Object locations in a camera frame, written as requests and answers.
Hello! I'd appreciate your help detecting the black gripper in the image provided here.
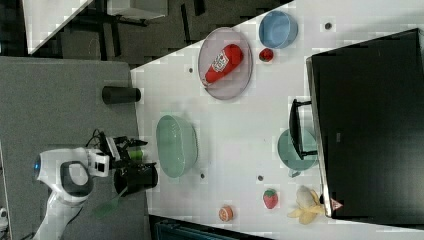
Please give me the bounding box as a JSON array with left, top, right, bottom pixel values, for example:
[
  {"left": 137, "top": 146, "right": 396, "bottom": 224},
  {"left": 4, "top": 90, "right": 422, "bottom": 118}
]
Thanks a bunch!
[{"left": 98, "top": 132, "right": 147, "bottom": 169}]

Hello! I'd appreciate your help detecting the green strainer bowl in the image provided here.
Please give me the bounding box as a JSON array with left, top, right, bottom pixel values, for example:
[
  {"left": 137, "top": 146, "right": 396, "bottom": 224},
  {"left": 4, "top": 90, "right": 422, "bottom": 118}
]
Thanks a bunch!
[{"left": 156, "top": 115, "right": 198, "bottom": 178}]

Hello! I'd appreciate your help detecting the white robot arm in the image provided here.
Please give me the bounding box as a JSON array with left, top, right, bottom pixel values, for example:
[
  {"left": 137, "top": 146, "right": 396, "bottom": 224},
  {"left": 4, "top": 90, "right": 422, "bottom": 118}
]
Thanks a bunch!
[{"left": 32, "top": 130, "right": 158, "bottom": 240}]

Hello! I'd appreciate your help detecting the black utensil cup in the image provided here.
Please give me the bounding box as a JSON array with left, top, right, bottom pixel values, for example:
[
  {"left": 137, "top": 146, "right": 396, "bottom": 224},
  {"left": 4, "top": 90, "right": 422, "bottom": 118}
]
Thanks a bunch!
[{"left": 114, "top": 163, "right": 158, "bottom": 197}]

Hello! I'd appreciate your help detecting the green spatula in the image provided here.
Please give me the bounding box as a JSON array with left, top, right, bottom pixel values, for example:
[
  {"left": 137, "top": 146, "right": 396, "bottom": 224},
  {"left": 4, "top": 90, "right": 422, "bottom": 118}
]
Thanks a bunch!
[{"left": 92, "top": 187, "right": 128, "bottom": 219}]

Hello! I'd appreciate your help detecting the grey round plate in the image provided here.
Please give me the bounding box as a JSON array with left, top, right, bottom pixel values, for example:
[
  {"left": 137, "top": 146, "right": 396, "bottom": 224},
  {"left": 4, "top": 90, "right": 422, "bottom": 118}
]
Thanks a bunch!
[{"left": 198, "top": 27, "right": 253, "bottom": 100}]

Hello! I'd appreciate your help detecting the red ketchup bottle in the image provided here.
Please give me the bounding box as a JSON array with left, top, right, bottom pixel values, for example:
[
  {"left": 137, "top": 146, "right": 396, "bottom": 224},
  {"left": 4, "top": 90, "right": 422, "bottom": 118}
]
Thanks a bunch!
[{"left": 201, "top": 44, "right": 244, "bottom": 87}]

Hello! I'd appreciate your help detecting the large red strawberry toy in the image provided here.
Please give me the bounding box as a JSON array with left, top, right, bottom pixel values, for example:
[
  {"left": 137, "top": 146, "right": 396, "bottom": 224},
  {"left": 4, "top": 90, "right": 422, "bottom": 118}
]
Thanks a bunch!
[{"left": 263, "top": 189, "right": 278, "bottom": 209}]

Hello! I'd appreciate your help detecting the green mug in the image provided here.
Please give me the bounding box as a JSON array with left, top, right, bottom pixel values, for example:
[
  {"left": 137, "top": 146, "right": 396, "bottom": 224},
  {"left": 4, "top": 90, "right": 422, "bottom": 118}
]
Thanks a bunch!
[{"left": 277, "top": 129, "right": 318, "bottom": 178}]

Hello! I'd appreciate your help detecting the small red strawberry toy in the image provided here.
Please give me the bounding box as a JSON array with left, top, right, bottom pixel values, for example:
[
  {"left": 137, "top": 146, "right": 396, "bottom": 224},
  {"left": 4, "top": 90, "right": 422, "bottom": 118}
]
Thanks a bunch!
[{"left": 259, "top": 48, "right": 274, "bottom": 62}]

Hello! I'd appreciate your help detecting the peeled banana toy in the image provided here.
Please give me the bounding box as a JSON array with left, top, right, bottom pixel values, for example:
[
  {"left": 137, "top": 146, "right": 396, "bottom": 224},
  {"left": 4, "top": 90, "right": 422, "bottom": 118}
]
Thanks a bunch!
[{"left": 287, "top": 185, "right": 325, "bottom": 225}]

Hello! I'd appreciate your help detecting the blue bowl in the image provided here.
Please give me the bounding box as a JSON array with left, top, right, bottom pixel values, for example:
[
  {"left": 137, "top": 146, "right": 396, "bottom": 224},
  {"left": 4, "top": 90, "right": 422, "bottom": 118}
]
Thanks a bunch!
[{"left": 258, "top": 11, "right": 298, "bottom": 49}]

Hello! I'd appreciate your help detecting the black toaster oven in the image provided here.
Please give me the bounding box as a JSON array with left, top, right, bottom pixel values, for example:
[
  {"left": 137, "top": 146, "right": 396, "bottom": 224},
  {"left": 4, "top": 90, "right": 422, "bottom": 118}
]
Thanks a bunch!
[{"left": 289, "top": 28, "right": 424, "bottom": 229}]

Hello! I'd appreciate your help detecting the black cylinder post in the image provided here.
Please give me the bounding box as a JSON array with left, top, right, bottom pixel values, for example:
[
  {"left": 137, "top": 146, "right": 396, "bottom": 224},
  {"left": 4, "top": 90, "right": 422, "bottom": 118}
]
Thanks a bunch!
[{"left": 102, "top": 86, "right": 141, "bottom": 105}]

